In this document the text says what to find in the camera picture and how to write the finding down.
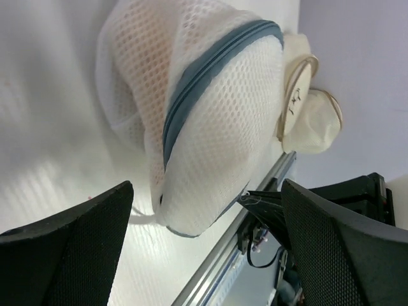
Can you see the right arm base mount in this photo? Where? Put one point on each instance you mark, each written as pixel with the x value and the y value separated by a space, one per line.
pixel 267 217

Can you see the white mesh laundry bag blue zipper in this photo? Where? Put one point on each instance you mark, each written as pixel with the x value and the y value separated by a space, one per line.
pixel 222 104

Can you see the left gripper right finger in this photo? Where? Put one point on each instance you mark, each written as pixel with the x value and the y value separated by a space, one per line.
pixel 343 257

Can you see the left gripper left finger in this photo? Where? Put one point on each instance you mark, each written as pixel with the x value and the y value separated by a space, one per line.
pixel 69 258

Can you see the cream laundry bag right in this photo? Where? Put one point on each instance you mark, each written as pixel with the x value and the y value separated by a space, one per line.
pixel 317 126

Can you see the aluminium mounting rail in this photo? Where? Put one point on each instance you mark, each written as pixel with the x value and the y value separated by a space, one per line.
pixel 219 269

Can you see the pink bra inside mesh bag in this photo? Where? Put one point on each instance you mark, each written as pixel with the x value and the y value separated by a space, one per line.
pixel 142 43

